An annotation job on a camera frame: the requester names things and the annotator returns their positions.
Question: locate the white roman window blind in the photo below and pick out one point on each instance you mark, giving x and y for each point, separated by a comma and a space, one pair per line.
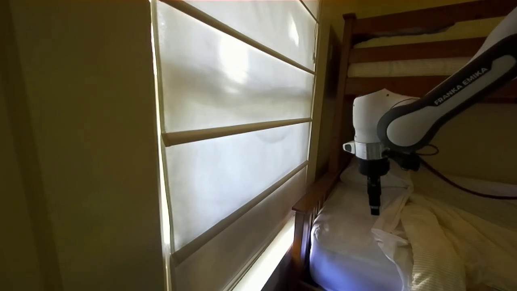
231, 81

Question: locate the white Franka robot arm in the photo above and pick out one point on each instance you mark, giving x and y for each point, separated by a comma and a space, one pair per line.
430, 106

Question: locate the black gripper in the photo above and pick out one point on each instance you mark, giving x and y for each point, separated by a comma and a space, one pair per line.
373, 171

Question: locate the white window frame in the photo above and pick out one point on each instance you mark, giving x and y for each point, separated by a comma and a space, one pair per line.
268, 258

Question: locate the brown wooden bunk bed frame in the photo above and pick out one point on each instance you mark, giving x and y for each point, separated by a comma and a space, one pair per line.
344, 74

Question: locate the white bunk mattress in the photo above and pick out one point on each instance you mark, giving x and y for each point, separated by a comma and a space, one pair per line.
409, 64

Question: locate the white pillow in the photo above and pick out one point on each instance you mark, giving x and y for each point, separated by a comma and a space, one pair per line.
344, 242

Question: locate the cream crumpled blanket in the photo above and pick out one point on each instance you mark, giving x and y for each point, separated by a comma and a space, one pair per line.
452, 247

